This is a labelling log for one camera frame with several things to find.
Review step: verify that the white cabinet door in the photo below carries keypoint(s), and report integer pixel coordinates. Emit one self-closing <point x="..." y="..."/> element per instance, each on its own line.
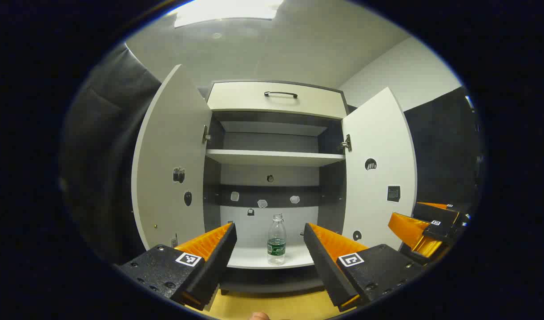
<point x="165" y="146"/>
<point x="369" y="129"/>

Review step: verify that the clear plastic bottle green label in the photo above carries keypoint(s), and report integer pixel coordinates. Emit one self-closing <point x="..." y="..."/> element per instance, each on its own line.
<point x="276" y="240"/>

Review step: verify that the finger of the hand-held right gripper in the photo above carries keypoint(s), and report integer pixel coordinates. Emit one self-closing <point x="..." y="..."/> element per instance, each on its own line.
<point x="438" y="231"/>
<point x="432" y="212"/>

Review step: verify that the grey and white cabinet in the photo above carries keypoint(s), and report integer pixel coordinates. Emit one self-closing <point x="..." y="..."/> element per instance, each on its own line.
<point x="272" y="226"/>

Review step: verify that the ceiling light panel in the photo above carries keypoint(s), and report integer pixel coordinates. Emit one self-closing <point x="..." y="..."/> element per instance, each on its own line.
<point x="227" y="11"/>

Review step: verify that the white cabinet drawer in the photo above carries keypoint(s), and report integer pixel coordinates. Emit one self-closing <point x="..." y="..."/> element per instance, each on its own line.
<point x="236" y="98"/>

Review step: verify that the metal door hinge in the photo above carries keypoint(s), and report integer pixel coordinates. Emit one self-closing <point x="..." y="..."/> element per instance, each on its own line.
<point x="346" y="143"/>
<point x="205" y="134"/>
<point x="174" y="240"/>

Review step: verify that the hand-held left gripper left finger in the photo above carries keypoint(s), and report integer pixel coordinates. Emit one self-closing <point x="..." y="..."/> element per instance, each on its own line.
<point x="218" y="262"/>

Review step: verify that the white cabinet shelf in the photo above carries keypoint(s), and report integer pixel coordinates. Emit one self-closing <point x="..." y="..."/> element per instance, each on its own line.
<point x="272" y="158"/>

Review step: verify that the black backdrop cloth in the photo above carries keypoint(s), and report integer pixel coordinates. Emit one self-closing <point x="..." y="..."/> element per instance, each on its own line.
<point x="441" y="146"/>
<point x="102" y="146"/>

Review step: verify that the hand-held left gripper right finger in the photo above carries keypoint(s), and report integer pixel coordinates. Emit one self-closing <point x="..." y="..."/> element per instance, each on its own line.
<point x="325" y="266"/>

